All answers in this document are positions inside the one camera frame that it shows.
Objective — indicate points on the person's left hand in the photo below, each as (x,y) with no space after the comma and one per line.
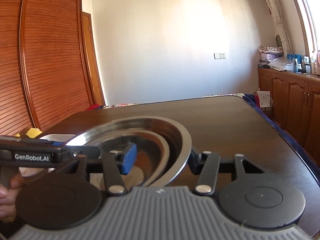
(7,200)

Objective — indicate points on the row of toiletry bottles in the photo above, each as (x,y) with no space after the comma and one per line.
(306,65)

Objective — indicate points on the red cloth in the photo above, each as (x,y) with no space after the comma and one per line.
(93,107)

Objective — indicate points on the yellow plush toy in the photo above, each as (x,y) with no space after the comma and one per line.
(33,132)

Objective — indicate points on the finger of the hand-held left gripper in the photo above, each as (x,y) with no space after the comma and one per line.
(30,142)
(82,153)

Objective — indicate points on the pile of printed papers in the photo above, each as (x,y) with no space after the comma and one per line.
(271,53)

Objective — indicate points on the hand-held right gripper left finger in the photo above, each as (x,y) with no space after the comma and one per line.
(128,160)

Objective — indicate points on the wooden cabinet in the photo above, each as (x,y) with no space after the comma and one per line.
(295,100)

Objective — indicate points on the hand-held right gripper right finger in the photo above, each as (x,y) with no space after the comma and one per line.
(207,170)

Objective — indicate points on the wooden slatted wardrobe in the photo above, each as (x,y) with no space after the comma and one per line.
(50,55)

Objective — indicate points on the patterned curtain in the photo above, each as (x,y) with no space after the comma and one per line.
(277,12)

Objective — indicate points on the floral square plate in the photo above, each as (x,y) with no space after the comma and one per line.
(57,137)

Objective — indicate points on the clear plastic bag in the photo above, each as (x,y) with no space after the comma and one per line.
(281,63)

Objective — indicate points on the dark oval ornament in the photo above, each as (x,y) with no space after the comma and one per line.
(278,42)

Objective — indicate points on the white wall socket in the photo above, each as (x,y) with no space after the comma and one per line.
(219,55)

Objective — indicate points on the cardboard box with papers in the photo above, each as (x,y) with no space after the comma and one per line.
(264,102)

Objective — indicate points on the window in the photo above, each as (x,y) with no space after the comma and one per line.
(308,15)

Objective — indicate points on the large stainless steel bowl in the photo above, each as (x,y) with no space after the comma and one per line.
(183,137)

